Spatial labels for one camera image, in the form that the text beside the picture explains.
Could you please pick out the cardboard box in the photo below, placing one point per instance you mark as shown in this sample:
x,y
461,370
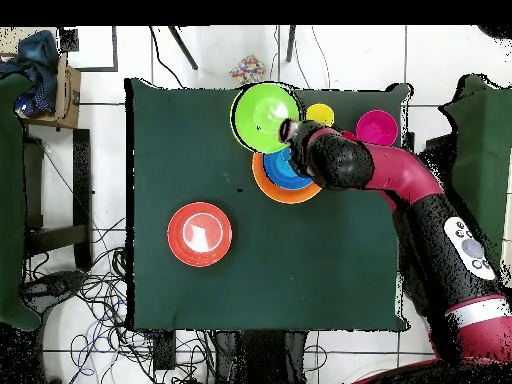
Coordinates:
x,y
68,100

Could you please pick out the green bowl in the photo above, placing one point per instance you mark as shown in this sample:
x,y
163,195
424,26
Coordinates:
x,y
256,116

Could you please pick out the small blue bowl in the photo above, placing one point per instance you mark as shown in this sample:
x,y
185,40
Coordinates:
x,y
282,168

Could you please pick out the yellow cup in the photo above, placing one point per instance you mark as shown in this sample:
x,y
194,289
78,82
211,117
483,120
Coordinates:
x,y
320,114

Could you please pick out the pink bowl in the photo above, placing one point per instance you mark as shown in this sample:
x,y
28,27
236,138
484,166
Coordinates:
x,y
376,128

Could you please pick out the red cup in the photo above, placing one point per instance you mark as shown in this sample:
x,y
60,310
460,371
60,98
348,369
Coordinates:
x,y
349,135

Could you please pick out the black stool frame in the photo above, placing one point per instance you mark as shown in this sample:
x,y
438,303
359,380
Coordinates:
x,y
82,180

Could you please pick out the black tripod leg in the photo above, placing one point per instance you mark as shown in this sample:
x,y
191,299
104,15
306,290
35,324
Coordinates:
x,y
290,44
184,48

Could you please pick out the black floor frame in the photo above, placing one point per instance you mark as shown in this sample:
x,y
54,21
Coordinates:
x,y
114,48

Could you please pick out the black floor box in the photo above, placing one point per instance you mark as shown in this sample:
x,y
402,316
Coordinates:
x,y
164,350

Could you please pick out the green cloth covered table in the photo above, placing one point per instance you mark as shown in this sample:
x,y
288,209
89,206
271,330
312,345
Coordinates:
x,y
10,200
484,140

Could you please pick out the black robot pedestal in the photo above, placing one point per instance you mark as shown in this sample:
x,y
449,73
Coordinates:
x,y
260,360

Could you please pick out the wide red bowl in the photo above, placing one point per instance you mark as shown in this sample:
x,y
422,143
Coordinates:
x,y
200,234

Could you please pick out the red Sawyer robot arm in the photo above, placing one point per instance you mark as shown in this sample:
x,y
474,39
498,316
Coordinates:
x,y
400,172

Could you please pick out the large orange bowl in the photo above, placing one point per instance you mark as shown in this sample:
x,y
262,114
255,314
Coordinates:
x,y
280,196

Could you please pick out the dark green tablecloth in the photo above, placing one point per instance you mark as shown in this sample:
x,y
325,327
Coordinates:
x,y
240,280

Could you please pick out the black caster base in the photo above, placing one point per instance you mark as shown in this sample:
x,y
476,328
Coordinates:
x,y
56,284

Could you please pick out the blue cloth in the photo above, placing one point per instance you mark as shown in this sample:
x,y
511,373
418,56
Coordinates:
x,y
38,52

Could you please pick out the large blue bowl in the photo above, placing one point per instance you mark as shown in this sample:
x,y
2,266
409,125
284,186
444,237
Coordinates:
x,y
272,176

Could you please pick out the colourful patterned box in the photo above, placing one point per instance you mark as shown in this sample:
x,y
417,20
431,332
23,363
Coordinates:
x,y
248,70

